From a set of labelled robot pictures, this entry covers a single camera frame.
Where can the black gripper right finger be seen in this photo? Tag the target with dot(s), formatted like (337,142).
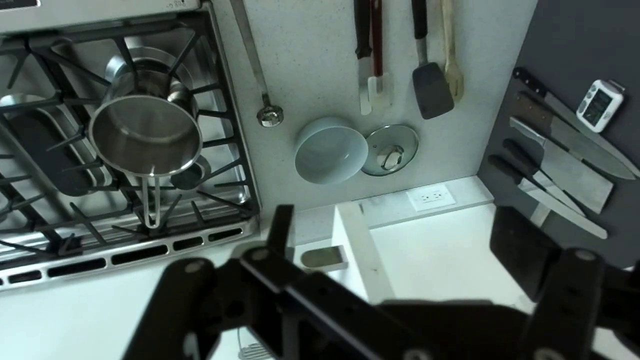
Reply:
(581,292)

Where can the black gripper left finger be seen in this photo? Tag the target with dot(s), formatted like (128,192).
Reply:
(220,313)

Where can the white cupboard door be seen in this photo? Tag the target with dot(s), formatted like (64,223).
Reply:
(363,253)

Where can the broad cleaver knife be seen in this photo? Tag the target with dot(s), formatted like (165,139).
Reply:
(573,173)

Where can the long chef knife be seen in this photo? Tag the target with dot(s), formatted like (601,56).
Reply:
(601,150)

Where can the stainless steel gas stove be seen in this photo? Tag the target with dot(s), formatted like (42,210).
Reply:
(227,167)

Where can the white kitchen timer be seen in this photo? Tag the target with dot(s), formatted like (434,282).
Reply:
(601,104)

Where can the pale blue bowl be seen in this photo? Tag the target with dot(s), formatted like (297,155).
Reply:
(331,153)

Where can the steel saucepan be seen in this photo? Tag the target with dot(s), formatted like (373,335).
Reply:
(142,132)

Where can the long steel measuring spoon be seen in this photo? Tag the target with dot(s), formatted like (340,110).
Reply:
(271,115)

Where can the black spatula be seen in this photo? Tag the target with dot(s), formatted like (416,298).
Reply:
(433,91)

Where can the pale slender spoon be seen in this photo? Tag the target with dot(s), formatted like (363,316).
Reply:
(452,73)

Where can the white wall outlet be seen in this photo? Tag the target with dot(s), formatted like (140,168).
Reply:
(433,198)

